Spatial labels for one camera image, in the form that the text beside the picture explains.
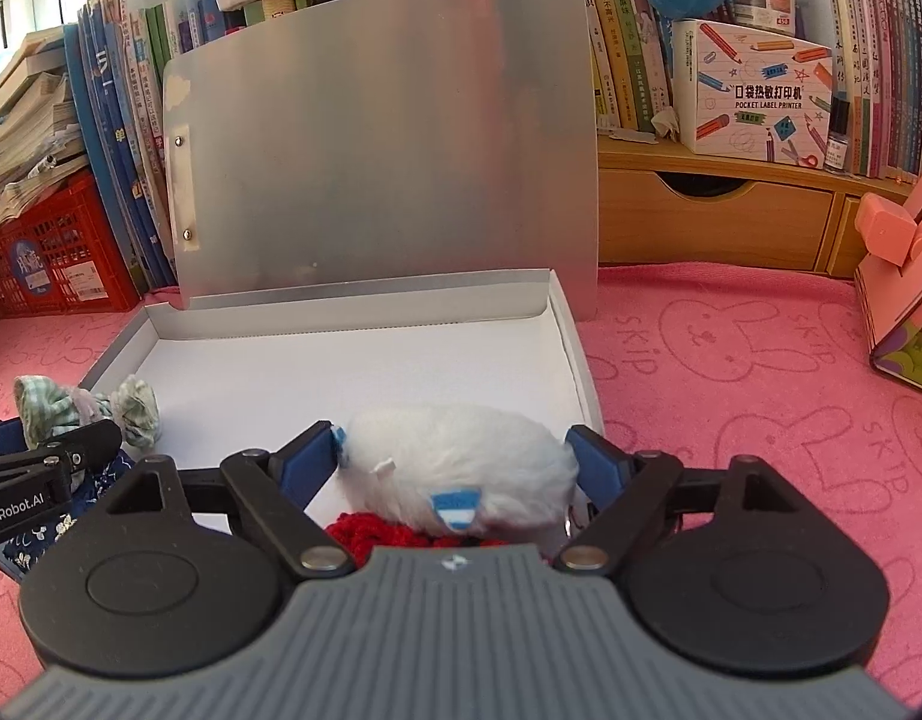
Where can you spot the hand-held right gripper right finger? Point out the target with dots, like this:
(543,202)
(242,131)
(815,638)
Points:
(594,456)

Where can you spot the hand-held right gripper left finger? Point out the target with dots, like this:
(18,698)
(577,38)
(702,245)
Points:
(311,457)

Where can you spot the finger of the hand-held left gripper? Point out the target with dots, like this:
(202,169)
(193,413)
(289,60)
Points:
(48,465)
(7,439)

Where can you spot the green plaid doll cloth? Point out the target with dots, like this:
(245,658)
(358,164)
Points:
(134,405)

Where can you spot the white plush toy red sweater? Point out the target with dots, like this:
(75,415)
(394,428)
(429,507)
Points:
(461,457)

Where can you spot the white storage box translucent lid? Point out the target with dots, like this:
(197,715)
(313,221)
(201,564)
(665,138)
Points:
(371,165)

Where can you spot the dark blue floral cloth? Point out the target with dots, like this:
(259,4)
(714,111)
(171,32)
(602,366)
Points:
(93,491)

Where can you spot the pink rabbit print mat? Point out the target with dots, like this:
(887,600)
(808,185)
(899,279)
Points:
(731,390)

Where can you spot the red plastic crate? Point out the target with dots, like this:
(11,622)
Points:
(56,270)

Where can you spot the wooden desk organizer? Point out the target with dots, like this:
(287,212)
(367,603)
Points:
(731,225)

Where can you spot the stack of books and papers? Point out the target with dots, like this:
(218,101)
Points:
(26,112)

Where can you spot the row of tall blue books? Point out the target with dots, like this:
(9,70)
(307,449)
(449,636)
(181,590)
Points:
(116,127)

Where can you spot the crumpled white tissue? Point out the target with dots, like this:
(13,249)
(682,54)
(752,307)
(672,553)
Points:
(665,122)

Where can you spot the pink toy house case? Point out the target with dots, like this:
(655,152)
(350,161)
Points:
(895,292)

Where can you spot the white label printer box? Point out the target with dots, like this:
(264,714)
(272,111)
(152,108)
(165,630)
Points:
(753,90)

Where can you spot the small glass bottle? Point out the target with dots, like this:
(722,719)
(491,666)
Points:
(837,135)

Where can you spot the row of green white books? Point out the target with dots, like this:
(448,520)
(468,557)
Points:
(618,52)

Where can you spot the row of thin striped books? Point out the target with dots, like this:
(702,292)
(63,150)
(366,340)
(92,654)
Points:
(895,52)

